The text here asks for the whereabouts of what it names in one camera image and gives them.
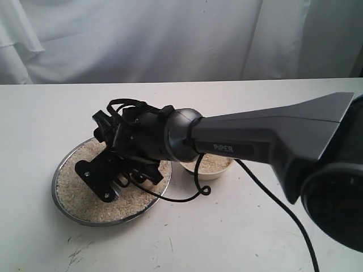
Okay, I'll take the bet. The white bowl of rice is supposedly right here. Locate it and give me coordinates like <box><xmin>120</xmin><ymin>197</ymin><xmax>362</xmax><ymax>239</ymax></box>
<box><xmin>180</xmin><ymin>154</ymin><xmax>233</xmax><ymax>181</ymax></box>

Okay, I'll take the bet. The white backdrop curtain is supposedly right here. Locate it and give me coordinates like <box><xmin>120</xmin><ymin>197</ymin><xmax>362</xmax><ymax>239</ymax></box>
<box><xmin>1</xmin><ymin>1</ymin><xmax>362</xmax><ymax>84</ymax></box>

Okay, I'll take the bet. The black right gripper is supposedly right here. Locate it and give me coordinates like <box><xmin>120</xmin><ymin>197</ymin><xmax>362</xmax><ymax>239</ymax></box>
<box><xmin>92</xmin><ymin>106</ymin><xmax>170</xmax><ymax>185</ymax></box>

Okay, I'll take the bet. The metal plate of rice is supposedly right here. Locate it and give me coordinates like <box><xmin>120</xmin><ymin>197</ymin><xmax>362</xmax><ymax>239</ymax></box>
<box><xmin>51</xmin><ymin>138</ymin><xmax>158</xmax><ymax>227</ymax></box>

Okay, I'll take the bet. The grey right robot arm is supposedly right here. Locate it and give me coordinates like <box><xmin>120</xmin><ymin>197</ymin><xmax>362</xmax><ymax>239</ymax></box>
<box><xmin>93</xmin><ymin>92</ymin><xmax>362</xmax><ymax>251</ymax></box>

